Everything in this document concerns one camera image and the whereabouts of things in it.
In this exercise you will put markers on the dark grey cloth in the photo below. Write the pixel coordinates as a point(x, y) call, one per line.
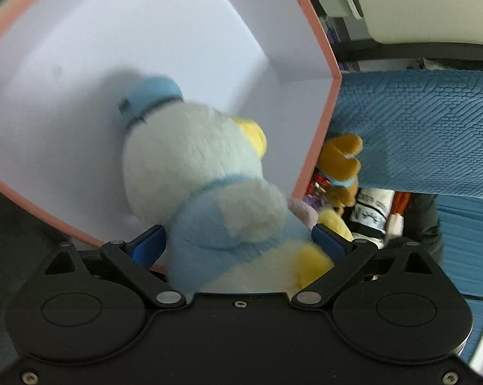
point(423, 224)

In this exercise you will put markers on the orange white cloth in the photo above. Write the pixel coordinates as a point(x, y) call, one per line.
point(397, 216)

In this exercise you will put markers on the white black printed cloth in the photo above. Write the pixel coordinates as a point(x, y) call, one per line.
point(370, 213)

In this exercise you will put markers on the red snack packet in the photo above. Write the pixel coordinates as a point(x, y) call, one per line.
point(317, 186)

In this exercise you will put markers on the white duck plush toy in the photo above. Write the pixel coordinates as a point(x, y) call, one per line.
point(209, 176)

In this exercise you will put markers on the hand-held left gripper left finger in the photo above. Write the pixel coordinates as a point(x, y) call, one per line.
point(147, 246)

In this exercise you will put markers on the brown plush toy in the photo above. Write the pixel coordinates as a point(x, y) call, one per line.
point(340, 168)

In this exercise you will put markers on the pink cardboard box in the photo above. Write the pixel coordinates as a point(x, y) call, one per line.
point(105, 48)

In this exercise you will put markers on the beige chair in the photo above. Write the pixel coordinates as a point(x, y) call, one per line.
point(429, 4)

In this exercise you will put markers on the blue quilted blanket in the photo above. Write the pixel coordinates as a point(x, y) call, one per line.
point(417, 128)

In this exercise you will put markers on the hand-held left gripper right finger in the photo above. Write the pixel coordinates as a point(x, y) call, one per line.
point(330, 244)

